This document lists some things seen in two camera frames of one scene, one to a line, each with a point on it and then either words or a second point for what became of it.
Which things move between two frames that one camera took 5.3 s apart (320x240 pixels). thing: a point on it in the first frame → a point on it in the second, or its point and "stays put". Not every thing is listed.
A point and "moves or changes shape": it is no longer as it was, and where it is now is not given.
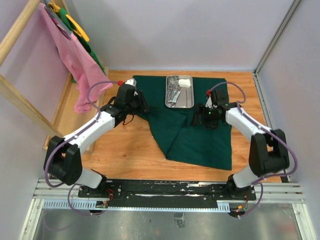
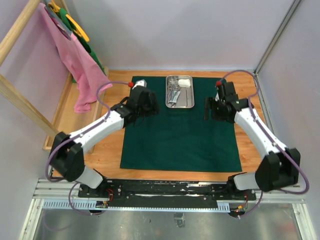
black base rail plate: x=166 y=193 stays put
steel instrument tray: x=177 y=97 stays put
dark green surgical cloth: x=176 y=138 moves or changes shape
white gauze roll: x=185 y=83 stays put
